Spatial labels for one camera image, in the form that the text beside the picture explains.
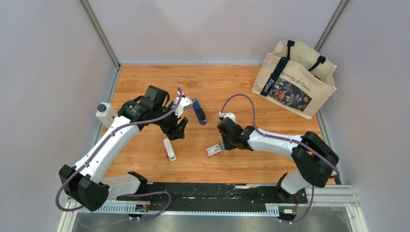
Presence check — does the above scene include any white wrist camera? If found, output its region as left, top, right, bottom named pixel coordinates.
left=219, top=112, right=236, bottom=123
left=172, top=96, right=193, bottom=118

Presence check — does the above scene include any canvas floral tote bag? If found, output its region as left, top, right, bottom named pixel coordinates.
left=251, top=40, right=337, bottom=119

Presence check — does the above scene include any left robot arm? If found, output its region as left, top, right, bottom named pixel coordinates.
left=55, top=85, right=193, bottom=212

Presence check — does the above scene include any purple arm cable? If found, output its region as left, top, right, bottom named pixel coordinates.
left=220, top=93, right=341, bottom=224
left=55, top=87, right=184, bottom=221

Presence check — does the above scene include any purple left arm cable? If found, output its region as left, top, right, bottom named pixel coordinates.
left=55, top=87, right=184, bottom=221

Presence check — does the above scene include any aluminium frame rail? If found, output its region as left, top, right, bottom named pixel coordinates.
left=69, top=181, right=361, bottom=217

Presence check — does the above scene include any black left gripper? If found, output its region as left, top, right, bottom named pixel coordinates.
left=152, top=101, right=189, bottom=141

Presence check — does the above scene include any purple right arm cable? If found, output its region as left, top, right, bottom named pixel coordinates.
left=220, top=93, right=341, bottom=224

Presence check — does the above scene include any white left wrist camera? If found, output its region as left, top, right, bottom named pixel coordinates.
left=172, top=96, right=193, bottom=118

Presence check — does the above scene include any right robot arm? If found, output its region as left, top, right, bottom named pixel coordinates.
left=217, top=117, right=339, bottom=203

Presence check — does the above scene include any grey staple strip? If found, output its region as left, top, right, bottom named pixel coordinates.
left=219, top=143, right=225, bottom=151

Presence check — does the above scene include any white bottle black cap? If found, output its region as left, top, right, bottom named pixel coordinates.
left=95, top=102, right=117, bottom=128

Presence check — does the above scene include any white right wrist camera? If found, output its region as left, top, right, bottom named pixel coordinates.
left=219, top=112, right=236, bottom=123

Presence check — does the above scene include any blue stapler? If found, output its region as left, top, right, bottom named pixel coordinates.
left=192, top=98, right=207, bottom=125

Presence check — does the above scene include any white red staple box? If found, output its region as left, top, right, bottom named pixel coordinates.
left=205, top=144, right=222, bottom=157

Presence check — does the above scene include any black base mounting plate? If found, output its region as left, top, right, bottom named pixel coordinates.
left=116, top=182, right=308, bottom=212

